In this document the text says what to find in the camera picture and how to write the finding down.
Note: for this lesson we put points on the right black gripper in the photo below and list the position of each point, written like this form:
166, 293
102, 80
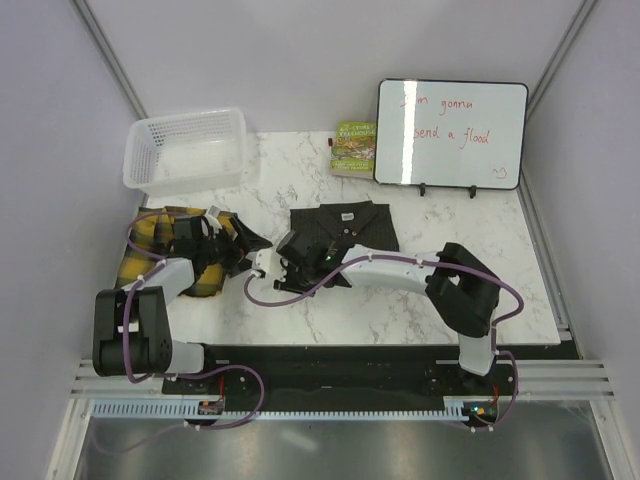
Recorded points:
289, 283

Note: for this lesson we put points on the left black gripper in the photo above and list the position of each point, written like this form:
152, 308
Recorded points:
245, 243

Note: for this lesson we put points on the black pinstriped long sleeve shirt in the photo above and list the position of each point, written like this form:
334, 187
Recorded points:
342, 225

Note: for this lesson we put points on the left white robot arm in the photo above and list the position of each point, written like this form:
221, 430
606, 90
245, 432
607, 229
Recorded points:
131, 333

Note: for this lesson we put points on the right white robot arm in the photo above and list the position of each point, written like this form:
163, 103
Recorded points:
463, 291

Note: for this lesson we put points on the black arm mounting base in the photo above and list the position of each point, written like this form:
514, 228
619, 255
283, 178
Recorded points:
341, 377

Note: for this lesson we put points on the yellow plaid folded shirt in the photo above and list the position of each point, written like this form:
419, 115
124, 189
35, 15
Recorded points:
153, 235

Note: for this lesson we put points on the white plastic basket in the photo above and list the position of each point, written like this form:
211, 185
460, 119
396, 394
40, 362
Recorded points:
186, 153

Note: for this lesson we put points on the green children's book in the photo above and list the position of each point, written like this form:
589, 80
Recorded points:
353, 150

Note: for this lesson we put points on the whiteboard with red writing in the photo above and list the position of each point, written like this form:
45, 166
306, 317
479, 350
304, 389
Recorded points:
450, 134

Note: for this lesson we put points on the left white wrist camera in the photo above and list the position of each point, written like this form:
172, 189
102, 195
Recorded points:
215, 217

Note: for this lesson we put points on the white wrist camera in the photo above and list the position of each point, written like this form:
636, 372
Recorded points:
270, 264
215, 217

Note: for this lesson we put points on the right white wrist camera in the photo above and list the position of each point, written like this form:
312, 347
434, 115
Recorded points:
270, 264

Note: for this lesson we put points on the white slotted cable duct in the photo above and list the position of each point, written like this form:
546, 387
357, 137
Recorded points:
192, 409

